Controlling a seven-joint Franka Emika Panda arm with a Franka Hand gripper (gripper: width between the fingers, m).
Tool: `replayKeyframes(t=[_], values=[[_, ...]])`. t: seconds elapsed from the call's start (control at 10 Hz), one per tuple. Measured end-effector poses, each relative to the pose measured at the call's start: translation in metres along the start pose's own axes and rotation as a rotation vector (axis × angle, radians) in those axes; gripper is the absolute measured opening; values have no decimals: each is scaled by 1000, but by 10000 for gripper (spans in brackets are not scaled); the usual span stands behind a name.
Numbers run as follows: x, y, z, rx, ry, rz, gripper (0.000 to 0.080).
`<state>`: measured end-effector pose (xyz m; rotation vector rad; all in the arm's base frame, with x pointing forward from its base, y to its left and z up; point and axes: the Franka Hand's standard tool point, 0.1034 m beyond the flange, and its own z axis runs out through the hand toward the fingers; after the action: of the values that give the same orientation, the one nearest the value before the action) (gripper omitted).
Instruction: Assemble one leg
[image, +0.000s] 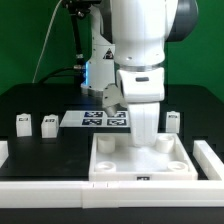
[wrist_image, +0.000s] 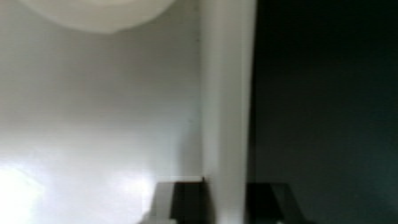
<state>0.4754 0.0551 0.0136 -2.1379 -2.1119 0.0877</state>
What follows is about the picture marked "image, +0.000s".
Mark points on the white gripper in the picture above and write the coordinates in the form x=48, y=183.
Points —
x=142, y=93

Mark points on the white square tabletop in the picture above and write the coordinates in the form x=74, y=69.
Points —
x=115, y=158

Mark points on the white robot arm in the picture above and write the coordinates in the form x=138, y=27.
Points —
x=126, y=65

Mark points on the white fiducial marker sheet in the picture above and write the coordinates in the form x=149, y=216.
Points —
x=81, y=118

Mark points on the white obstacle wall right piece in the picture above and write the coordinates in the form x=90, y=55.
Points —
x=208, y=160

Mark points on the white obstacle wall piece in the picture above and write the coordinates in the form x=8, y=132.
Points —
x=208, y=160
x=3, y=152

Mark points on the white obstacle wall front bar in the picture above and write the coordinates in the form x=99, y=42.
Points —
x=118, y=194

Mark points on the white obstacle wall left piece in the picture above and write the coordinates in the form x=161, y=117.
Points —
x=3, y=152

